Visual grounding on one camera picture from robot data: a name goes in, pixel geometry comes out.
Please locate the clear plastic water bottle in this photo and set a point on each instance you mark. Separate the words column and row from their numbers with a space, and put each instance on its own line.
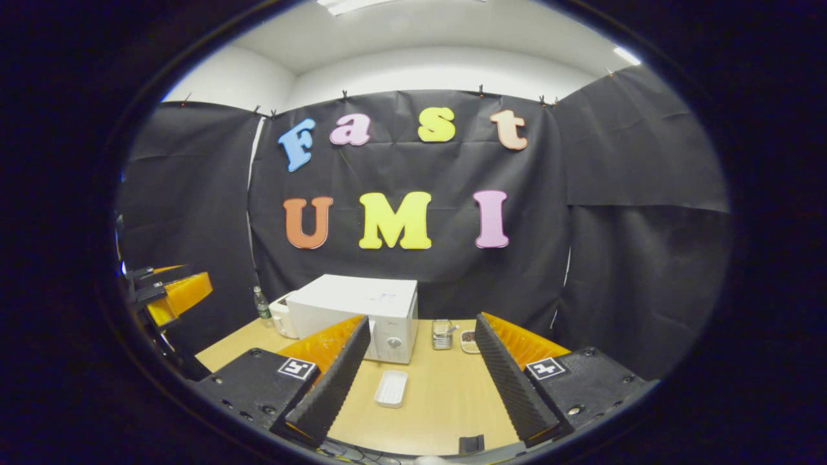
column 263, row 309

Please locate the white microwave oven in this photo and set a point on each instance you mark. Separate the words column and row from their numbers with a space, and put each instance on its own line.
column 362, row 300

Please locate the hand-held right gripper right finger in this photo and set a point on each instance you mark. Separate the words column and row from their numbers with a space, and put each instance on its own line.
column 510, row 387

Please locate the small black box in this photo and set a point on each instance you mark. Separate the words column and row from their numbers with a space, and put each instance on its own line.
column 471, row 444

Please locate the black backdrop cloth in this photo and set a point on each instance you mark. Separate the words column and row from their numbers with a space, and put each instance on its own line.
column 413, row 168

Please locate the white rectangular dish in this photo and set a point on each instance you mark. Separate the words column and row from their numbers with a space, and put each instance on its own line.
column 391, row 389

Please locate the white toaster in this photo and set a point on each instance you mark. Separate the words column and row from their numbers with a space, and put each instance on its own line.
column 282, row 316

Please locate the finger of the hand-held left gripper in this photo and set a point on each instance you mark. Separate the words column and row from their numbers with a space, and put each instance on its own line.
column 187, row 294
column 161, row 278

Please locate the ceiling light panel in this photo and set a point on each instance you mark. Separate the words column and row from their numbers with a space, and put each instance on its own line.
column 627, row 56
column 355, row 5

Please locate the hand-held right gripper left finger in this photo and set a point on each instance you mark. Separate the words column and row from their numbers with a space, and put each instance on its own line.
column 333, row 387

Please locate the metal utensil holder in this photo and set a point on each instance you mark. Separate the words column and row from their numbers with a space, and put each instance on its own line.
column 442, row 336

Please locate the compartment plate with food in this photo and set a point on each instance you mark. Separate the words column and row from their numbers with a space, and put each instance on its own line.
column 470, row 342

